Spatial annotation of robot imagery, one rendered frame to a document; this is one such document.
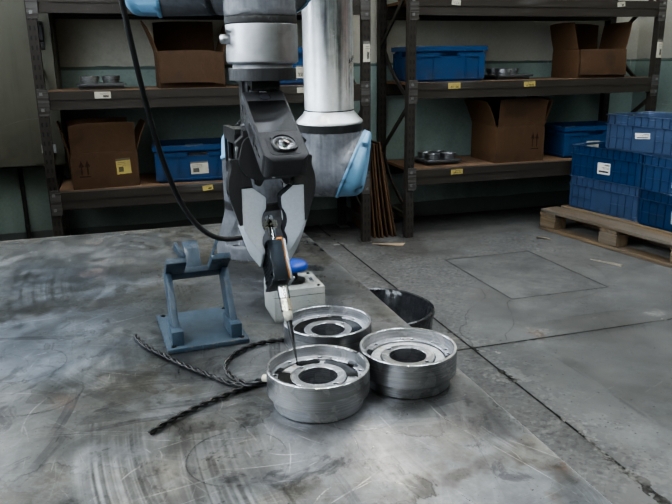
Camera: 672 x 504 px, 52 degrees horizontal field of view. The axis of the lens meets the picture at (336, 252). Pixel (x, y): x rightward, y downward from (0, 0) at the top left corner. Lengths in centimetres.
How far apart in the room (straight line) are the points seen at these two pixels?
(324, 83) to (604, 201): 379
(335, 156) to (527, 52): 443
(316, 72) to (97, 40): 357
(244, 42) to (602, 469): 176
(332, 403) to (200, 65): 359
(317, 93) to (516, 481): 76
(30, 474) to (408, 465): 32
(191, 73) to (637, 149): 270
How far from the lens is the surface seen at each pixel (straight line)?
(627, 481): 218
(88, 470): 66
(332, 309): 87
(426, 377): 72
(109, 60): 468
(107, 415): 74
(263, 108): 71
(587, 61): 518
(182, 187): 414
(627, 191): 470
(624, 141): 467
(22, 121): 447
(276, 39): 72
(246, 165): 73
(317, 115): 118
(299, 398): 67
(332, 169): 117
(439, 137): 521
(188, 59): 416
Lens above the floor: 114
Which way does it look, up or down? 15 degrees down
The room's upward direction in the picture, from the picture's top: 1 degrees counter-clockwise
